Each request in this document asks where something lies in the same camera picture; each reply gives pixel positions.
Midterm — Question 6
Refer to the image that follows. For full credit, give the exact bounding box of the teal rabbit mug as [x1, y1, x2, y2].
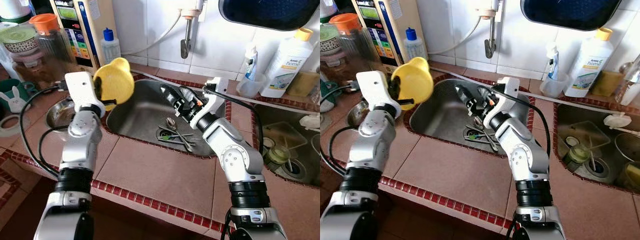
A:
[0, 79, 33, 113]
[320, 80, 343, 113]

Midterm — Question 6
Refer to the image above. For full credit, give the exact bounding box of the yellow plastic bowl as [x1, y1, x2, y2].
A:
[93, 57, 136, 112]
[390, 56, 434, 111]

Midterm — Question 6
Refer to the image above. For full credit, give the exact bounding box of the beige water ioniser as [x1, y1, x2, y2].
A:
[352, 0, 428, 68]
[49, 0, 118, 71]

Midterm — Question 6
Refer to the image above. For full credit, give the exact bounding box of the round steel plate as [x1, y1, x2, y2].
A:
[347, 97, 383, 131]
[45, 97, 81, 132]

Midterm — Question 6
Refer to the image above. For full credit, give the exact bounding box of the metal wall tap spout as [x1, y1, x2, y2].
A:
[180, 0, 206, 60]
[484, 0, 506, 60]

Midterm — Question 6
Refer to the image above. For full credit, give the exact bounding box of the small steel pot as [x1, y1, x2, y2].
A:
[614, 132, 640, 163]

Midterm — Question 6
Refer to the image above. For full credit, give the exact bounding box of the small glass jar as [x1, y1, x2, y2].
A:
[267, 145, 292, 166]
[565, 144, 591, 166]

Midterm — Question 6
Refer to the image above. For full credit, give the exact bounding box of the white jug green base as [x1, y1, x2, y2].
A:
[0, 0, 33, 23]
[320, 0, 338, 20]

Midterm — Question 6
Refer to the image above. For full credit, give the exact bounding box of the white plastic scoop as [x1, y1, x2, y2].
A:
[602, 112, 640, 135]
[300, 114, 321, 132]

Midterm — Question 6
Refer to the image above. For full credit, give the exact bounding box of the glass pitcher orange lid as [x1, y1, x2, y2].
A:
[330, 13, 381, 76]
[29, 13, 76, 76]

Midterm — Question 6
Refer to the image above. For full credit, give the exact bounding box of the chrome sink faucet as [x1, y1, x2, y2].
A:
[617, 57, 640, 106]

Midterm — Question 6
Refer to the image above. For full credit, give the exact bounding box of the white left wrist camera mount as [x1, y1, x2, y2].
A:
[65, 71, 107, 118]
[356, 70, 401, 118]

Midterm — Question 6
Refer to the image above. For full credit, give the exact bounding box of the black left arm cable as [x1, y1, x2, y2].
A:
[19, 85, 71, 180]
[327, 82, 361, 177]

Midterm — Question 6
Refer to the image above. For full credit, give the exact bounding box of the white blue tube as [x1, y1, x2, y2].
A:
[244, 44, 260, 81]
[546, 42, 561, 81]

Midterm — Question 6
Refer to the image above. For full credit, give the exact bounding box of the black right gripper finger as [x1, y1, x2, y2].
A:
[455, 84, 476, 107]
[160, 84, 182, 108]

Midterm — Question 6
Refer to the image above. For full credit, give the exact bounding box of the white water hose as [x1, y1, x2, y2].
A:
[121, 12, 188, 57]
[427, 12, 491, 56]

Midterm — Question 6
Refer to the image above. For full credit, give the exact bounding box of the yellow rectangular container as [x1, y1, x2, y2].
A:
[622, 162, 640, 193]

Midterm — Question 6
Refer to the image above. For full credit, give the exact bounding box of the dark blue hanging tray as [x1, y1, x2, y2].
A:
[520, 0, 623, 32]
[218, 0, 315, 32]

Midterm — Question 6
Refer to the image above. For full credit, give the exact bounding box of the yellow sponge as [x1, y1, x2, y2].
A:
[287, 71, 320, 97]
[590, 70, 626, 97]

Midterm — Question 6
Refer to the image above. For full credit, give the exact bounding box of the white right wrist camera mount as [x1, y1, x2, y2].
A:
[189, 76, 230, 131]
[482, 76, 521, 130]

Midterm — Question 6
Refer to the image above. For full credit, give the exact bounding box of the white detergent bottle orange cap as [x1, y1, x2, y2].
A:
[564, 27, 615, 98]
[260, 27, 315, 98]

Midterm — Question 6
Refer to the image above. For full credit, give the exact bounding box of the stainless steel sink basin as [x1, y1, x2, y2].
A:
[250, 102, 321, 190]
[105, 75, 236, 160]
[552, 102, 640, 196]
[409, 77, 533, 160]

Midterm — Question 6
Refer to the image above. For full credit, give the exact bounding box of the metal spoon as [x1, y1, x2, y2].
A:
[165, 116, 194, 153]
[472, 116, 500, 152]

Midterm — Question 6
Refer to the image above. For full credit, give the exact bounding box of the clear tape roll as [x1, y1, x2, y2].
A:
[0, 114, 23, 138]

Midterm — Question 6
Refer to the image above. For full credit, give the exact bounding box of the glass jar pink lid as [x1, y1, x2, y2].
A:
[10, 50, 61, 88]
[320, 50, 361, 83]

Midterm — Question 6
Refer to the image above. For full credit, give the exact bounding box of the patterned bowl green lid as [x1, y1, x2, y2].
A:
[320, 24, 343, 53]
[0, 25, 40, 55]

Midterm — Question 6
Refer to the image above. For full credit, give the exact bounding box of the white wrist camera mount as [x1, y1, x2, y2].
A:
[189, 76, 230, 131]
[356, 70, 401, 118]
[65, 71, 107, 118]
[482, 76, 521, 130]

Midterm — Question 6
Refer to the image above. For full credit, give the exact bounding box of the clear plastic cup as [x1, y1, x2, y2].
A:
[539, 74, 571, 98]
[236, 74, 266, 98]

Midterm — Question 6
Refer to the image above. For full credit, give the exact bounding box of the clear plastic food container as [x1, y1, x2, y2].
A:
[562, 121, 608, 151]
[262, 121, 308, 151]

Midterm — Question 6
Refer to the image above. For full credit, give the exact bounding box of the green liquid bottle blue cap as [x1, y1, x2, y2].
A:
[404, 27, 426, 63]
[101, 28, 122, 66]

